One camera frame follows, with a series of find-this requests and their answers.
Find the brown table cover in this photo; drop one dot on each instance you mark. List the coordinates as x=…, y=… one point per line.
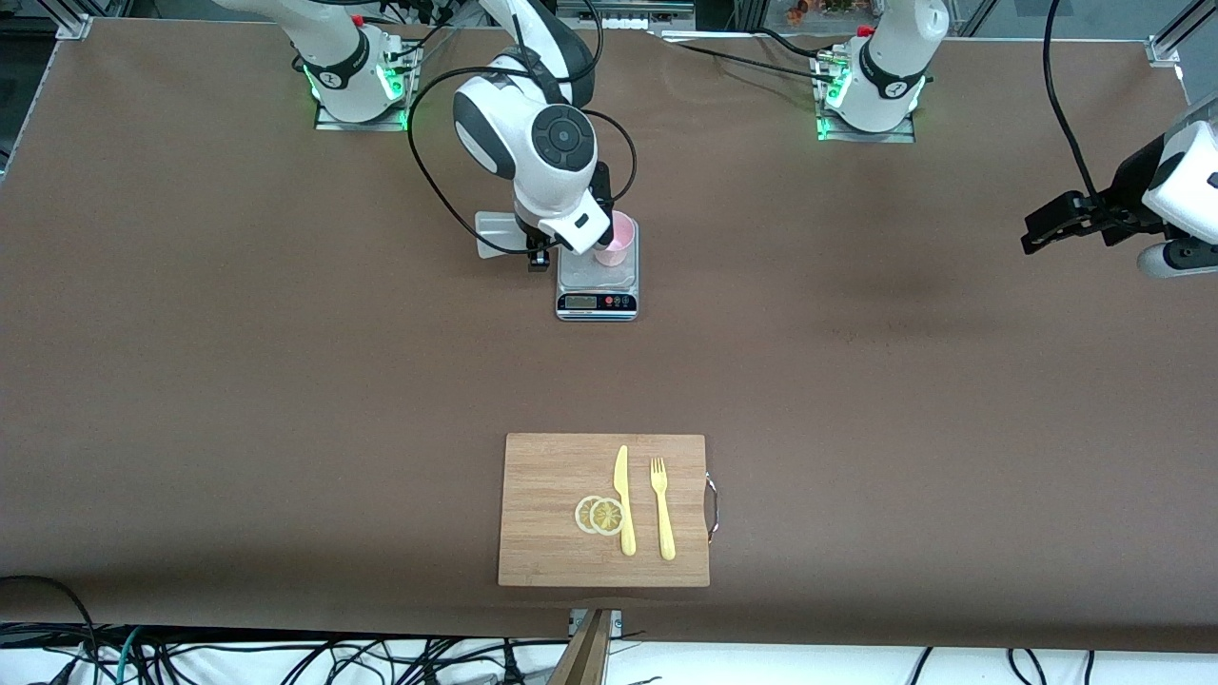
x=381, y=428

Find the lemon slice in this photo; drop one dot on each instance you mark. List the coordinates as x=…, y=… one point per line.
x=606, y=517
x=582, y=515

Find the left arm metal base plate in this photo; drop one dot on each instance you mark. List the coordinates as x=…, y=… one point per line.
x=904, y=136

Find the aluminium frame corner bracket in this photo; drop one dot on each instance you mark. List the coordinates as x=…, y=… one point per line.
x=74, y=27
x=1163, y=49

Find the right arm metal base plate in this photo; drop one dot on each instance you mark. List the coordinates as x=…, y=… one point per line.
x=381, y=124

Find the white power strip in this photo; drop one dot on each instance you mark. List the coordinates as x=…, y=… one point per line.
x=623, y=21

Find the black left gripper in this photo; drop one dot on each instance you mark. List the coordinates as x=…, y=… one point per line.
x=1126, y=196

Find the small metal bracket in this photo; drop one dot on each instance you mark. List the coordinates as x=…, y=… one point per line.
x=617, y=623

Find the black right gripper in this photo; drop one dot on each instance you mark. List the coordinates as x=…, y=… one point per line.
x=602, y=187

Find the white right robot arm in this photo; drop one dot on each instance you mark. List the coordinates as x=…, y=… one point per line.
x=533, y=143

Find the wooden post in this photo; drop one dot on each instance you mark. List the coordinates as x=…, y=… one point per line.
x=585, y=661

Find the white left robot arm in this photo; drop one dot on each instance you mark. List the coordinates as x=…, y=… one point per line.
x=890, y=67

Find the yellow plastic fork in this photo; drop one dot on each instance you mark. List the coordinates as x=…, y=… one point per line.
x=665, y=533

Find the pink plastic cup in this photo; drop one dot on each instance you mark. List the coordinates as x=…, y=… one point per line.
x=623, y=238

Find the silver digital kitchen scale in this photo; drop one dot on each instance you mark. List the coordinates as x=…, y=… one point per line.
x=598, y=285

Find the wooden cutting board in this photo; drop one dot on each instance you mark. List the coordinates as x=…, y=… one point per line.
x=542, y=552

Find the yellow plastic knife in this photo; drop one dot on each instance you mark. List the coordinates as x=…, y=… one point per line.
x=627, y=533

